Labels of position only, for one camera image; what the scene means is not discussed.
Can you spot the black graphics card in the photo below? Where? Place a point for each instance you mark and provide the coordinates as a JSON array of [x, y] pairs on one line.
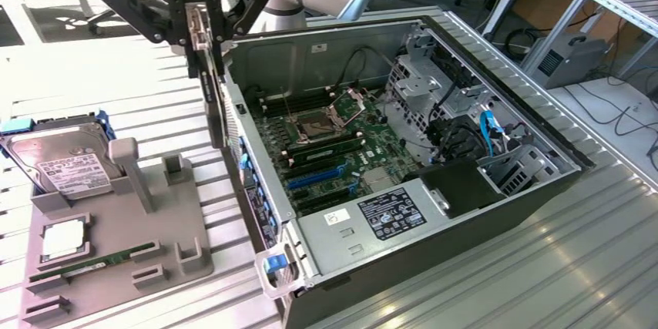
[[213, 113]]

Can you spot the black office chair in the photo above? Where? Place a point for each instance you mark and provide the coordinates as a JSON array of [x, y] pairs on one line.
[[106, 19]]

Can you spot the black RAM slot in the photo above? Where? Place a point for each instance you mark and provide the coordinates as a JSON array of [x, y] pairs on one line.
[[297, 99], [300, 109], [298, 104]]

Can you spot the thin metal locking lever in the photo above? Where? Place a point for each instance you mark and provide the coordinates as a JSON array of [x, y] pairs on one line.
[[289, 103]]

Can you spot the metal socket cover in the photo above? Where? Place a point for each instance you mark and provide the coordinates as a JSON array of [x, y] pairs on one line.
[[351, 107]]

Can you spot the CPU socket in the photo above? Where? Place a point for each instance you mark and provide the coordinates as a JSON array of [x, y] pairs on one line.
[[314, 126]]

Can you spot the silver perforated disk bay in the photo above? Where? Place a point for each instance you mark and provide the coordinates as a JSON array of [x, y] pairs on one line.
[[412, 86]]

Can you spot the hard drive in blue caddy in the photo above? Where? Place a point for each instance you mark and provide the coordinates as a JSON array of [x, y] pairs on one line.
[[16, 128]]

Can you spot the silver hard disk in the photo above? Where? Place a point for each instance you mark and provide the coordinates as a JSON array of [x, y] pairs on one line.
[[57, 155]]

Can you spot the black installed RAM stick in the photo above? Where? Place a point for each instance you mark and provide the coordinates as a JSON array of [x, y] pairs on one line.
[[320, 156]]

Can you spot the green motherboard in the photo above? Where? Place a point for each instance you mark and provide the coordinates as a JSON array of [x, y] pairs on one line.
[[381, 140]]

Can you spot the long black expansion slot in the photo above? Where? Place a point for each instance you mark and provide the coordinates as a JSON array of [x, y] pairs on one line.
[[324, 198], [329, 207], [309, 170]]

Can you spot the silver finned heatsink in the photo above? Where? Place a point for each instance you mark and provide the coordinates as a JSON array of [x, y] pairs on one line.
[[380, 182]]

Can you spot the grey parts rack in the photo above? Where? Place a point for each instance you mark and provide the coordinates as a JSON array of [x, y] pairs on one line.
[[113, 236]]

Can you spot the silver CPU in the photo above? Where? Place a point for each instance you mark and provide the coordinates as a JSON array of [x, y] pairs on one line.
[[64, 238]]

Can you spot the black plastic air shroud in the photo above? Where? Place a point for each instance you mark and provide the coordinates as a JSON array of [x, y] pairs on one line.
[[459, 186]]

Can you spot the grey box machine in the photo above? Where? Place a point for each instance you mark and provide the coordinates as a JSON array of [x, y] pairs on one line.
[[576, 63]]

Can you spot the silver power supply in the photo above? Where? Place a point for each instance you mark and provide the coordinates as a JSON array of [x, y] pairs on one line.
[[340, 244]]

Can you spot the green RAM stick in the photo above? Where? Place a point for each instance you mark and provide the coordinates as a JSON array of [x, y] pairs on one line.
[[93, 265]]

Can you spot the blue case latch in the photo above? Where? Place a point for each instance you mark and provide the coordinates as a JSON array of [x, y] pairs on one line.
[[274, 263]]

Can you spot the small silver disk bay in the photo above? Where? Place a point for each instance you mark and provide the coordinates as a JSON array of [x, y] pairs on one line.
[[515, 178]]

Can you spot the open black PC case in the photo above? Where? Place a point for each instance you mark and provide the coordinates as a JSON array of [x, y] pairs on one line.
[[463, 267]]

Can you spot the aluminium profile frame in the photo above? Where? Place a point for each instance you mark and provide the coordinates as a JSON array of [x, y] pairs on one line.
[[617, 1]]

